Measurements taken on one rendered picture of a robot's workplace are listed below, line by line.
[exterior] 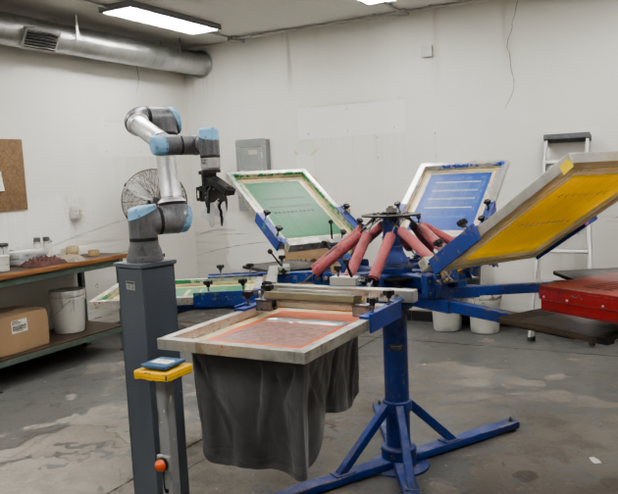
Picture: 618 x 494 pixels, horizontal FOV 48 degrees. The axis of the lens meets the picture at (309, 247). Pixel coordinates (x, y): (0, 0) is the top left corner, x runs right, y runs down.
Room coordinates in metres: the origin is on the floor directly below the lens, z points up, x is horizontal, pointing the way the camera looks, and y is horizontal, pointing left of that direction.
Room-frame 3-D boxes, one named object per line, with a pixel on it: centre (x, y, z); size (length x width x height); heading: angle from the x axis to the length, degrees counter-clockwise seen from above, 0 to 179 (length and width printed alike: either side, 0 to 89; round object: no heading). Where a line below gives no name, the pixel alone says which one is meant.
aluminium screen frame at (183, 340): (2.57, 0.09, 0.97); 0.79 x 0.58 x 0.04; 151
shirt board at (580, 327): (2.92, -0.76, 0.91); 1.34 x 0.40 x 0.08; 31
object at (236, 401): (2.32, 0.23, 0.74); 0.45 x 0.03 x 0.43; 61
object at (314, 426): (2.43, -0.06, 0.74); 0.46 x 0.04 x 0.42; 151
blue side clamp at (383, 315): (2.65, -0.27, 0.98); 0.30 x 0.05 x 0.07; 151
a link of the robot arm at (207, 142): (2.62, 0.35, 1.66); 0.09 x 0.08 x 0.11; 32
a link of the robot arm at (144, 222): (2.90, 0.68, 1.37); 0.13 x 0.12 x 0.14; 122
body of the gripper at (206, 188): (2.62, 0.36, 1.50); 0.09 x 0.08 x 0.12; 50
